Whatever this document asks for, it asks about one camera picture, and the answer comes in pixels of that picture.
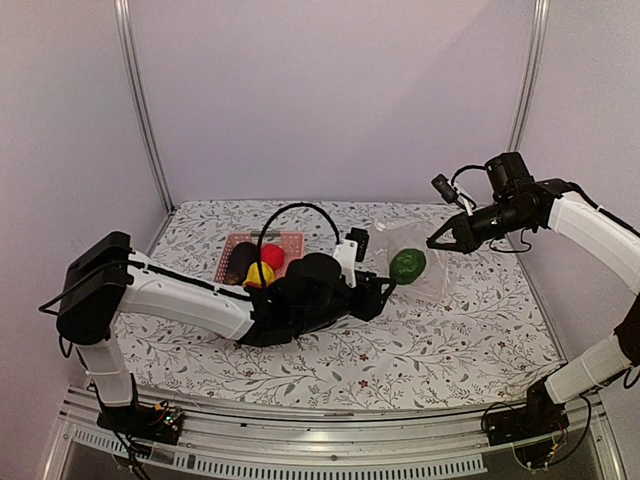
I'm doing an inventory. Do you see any right aluminium corner post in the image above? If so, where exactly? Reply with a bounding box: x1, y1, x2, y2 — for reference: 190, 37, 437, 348
506, 0, 550, 152

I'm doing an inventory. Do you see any pink plastic basket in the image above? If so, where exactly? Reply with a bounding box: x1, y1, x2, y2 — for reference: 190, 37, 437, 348
215, 231, 305, 285

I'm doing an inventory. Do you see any left black camera cable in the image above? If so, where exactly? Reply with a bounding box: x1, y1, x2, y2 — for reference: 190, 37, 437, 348
257, 202, 341, 291

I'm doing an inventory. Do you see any clear zip top bag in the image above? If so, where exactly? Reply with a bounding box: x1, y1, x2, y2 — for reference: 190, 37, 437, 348
369, 218, 450, 301

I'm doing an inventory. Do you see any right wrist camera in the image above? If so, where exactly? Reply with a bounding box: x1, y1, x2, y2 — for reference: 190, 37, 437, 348
431, 174, 477, 215

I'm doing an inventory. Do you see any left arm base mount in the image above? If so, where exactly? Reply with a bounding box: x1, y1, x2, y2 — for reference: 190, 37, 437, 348
95, 376, 184, 445

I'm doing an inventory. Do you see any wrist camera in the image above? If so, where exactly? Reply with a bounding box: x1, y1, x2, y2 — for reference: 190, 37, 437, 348
431, 174, 477, 215
333, 228, 370, 288

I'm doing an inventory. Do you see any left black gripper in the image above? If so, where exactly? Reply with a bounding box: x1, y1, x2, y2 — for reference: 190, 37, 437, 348
295, 271, 397, 337

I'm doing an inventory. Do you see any dark purple toy eggplant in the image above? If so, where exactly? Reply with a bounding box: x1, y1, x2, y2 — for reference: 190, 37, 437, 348
224, 242, 258, 285

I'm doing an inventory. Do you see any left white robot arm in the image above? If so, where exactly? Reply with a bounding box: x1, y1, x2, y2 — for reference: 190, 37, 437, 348
53, 231, 396, 434

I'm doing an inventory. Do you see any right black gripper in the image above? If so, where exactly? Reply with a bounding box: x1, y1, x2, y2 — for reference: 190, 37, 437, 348
427, 198, 534, 254

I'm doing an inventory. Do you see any aluminium front rail frame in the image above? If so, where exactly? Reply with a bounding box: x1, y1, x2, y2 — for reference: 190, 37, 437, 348
42, 384, 624, 480

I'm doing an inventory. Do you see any red toy fruit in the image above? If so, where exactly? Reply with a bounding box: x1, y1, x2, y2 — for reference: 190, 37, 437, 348
261, 244, 286, 270

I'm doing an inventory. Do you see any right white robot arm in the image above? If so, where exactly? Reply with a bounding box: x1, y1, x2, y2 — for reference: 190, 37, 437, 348
426, 152, 639, 436

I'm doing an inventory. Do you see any aluminium corner post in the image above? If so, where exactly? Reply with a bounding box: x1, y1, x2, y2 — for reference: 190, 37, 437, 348
506, 0, 550, 152
113, 0, 175, 215

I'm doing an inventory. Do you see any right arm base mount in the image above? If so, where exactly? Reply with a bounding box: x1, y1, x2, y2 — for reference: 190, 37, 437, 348
480, 378, 569, 446

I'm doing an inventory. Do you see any floral table mat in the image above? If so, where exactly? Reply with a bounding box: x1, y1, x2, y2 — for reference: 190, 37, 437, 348
114, 200, 564, 410

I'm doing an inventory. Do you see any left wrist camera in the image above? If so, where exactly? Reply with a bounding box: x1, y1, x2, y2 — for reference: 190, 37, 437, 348
333, 228, 370, 288

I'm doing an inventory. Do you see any yellow toy pepper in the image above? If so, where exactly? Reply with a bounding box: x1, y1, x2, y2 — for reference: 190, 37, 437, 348
243, 261, 277, 288

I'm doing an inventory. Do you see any right black camera cable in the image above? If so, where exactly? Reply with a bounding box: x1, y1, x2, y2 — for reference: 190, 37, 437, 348
449, 164, 489, 184

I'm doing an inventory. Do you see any left aluminium corner post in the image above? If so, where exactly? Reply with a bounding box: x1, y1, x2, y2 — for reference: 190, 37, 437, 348
113, 0, 175, 215

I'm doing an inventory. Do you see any green toy pepper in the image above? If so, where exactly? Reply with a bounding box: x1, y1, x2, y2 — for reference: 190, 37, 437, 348
389, 248, 427, 285

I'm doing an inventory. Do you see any black camera cable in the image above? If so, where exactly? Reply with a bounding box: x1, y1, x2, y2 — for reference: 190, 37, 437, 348
449, 164, 489, 184
257, 202, 341, 291

